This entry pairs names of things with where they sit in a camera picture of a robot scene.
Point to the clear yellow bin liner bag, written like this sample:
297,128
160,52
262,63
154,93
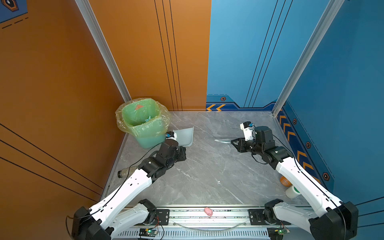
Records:
142,117

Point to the pink toy on rail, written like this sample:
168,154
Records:
208,211

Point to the right green circuit board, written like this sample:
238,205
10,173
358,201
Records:
277,234

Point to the green circuit board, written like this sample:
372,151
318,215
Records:
277,234
148,234

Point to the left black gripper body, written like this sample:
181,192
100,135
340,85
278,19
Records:
180,154

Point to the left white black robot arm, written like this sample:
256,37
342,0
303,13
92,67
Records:
106,219

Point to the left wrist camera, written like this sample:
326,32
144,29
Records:
171,135

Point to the grey-blue plastic dustpan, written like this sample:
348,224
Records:
185,137

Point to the white bottle green cap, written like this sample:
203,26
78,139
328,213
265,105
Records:
292,192

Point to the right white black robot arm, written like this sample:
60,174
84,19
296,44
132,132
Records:
329,219

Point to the green plastic trash bin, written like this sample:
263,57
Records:
144,126

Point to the aluminium front rail frame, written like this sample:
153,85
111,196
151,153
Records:
191,223

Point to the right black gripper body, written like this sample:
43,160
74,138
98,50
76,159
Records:
242,146

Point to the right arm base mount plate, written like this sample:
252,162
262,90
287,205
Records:
257,218

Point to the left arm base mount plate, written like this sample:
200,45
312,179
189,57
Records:
162,215

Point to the left green circuit board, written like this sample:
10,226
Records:
148,234

